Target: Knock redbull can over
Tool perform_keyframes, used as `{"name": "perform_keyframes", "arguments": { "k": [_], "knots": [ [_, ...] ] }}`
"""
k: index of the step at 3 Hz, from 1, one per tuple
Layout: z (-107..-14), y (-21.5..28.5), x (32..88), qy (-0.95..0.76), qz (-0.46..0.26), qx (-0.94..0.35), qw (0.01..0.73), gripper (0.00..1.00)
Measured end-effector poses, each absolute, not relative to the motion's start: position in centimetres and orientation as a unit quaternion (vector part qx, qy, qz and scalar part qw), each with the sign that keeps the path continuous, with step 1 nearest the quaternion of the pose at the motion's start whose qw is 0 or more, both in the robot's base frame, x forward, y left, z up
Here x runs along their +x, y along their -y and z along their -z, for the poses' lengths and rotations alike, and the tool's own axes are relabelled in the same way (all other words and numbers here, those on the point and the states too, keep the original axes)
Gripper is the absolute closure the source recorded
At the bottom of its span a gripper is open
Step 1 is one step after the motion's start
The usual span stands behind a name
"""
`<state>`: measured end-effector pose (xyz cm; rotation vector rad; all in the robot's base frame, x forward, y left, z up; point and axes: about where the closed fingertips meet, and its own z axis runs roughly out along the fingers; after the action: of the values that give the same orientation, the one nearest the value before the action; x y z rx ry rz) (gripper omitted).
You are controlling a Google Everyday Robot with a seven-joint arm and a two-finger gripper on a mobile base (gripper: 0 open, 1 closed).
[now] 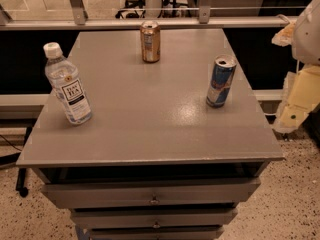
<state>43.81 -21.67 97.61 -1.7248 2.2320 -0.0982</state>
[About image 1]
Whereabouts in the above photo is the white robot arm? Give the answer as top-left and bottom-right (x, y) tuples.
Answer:
(272, 0), (320, 134)

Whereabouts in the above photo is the blue red bull can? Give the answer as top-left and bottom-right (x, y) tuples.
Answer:
(206, 54), (237, 108)

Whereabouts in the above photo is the gold soda can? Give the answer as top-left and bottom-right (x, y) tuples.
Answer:
(140, 20), (160, 63)

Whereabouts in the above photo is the top grey drawer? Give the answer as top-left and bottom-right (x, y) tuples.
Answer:
(42, 178), (261, 209)

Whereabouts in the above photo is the grey drawer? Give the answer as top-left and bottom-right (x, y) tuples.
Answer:
(71, 207), (237, 229)
(42, 178), (261, 209)
(90, 226), (223, 240)

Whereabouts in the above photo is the grey drawer cabinet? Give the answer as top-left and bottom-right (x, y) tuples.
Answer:
(15, 28), (285, 240)

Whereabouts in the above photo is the black office chair base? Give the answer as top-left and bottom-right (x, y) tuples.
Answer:
(114, 0), (148, 20)

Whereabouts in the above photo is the bottom grey drawer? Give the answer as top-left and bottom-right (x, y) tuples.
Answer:
(90, 226), (223, 240)

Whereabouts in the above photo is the metal railing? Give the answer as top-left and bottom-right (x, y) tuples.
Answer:
(0, 0), (297, 30)

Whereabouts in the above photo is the clear tea water bottle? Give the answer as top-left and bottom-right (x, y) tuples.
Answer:
(43, 42), (92, 125)

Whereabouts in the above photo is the middle grey drawer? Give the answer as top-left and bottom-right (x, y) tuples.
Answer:
(71, 207), (237, 229)

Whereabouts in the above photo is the black stand leg with caster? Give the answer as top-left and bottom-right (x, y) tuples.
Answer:
(16, 127), (32, 198)

